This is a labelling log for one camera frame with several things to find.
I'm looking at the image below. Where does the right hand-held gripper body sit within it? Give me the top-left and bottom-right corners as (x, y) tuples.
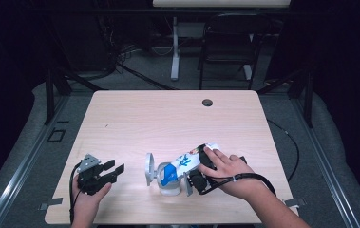
(183, 169), (229, 198)

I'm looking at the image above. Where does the right hand-held gripper black cable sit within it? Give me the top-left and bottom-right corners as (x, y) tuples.
(199, 172), (277, 197)

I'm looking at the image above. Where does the white desk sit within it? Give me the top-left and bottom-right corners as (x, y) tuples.
(152, 0), (293, 82)

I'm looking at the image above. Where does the grey tape strip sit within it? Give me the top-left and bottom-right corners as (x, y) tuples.
(38, 197), (64, 211)
(283, 198), (307, 209)

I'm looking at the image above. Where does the black metal stand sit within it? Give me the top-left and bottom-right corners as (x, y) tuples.
(256, 66), (314, 128)
(44, 66), (106, 125)

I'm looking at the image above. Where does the thin black floor cable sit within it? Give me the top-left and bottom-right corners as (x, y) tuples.
(266, 119), (300, 183)

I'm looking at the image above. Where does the aluminium floor rail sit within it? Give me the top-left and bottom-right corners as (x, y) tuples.
(0, 94), (71, 228)
(291, 98), (360, 228)

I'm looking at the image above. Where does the person's left hand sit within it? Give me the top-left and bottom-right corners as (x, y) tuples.
(71, 182), (113, 219)

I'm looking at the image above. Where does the thick black floor cable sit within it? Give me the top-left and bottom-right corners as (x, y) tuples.
(116, 62), (176, 91)

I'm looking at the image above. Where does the left hand-held gripper black cable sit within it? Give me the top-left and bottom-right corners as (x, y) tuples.
(68, 161), (84, 225)

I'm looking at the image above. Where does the hand-held gripper black cable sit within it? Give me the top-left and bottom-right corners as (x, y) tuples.
(68, 161), (84, 225)
(199, 172), (277, 197)

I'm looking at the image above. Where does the white and blue pouch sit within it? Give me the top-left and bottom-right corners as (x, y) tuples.
(160, 142), (221, 188)

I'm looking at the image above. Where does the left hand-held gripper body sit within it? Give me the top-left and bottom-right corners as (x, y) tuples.
(77, 154), (119, 197)

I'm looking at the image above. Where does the clear jar with grey lid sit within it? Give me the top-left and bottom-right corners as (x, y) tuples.
(144, 152), (182, 197)

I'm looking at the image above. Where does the black folding chair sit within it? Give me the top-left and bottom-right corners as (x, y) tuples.
(199, 12), (272, 90)

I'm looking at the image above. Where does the person's right hand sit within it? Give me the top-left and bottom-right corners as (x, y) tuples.
(198, 146), (266, 201)

